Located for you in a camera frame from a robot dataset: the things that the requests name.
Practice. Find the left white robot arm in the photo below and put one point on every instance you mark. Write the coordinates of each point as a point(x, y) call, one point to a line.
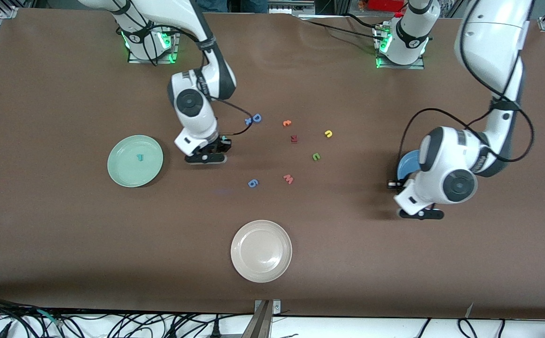
point(451, 178)

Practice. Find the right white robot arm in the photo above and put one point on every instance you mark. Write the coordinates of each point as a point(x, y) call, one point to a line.
point(192, 108)

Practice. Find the blue plate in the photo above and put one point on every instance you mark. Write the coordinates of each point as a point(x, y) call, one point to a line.
point(406, 164)

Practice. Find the blue letter D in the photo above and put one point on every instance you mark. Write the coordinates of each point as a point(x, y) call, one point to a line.
point(254, 119)

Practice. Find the blue letter g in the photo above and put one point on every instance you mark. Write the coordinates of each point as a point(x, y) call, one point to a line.
point(250, 183)

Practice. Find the pink letter w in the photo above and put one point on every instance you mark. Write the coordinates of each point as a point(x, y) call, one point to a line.
point(288, 180)

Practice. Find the light green plate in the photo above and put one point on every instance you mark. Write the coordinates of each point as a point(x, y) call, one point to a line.
point(127, 169)

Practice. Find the brown table cover sheet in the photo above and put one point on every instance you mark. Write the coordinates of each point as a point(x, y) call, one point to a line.
point(347, 263)

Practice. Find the beige plate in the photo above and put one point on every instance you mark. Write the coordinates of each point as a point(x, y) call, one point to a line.
point(261, 251)

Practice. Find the white paper scrap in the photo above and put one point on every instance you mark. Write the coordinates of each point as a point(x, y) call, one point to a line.
point(469, 311)

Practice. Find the person in blue jeans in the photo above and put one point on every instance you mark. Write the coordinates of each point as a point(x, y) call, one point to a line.
point(211, 4)

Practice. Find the red box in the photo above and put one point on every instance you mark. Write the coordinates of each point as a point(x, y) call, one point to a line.
point(385, 4)

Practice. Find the black power plug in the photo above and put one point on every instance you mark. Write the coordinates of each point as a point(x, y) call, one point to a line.
point(215, 331)

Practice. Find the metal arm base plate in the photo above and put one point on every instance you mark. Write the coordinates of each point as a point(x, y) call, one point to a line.
point(175, 47)
point(413, 66)

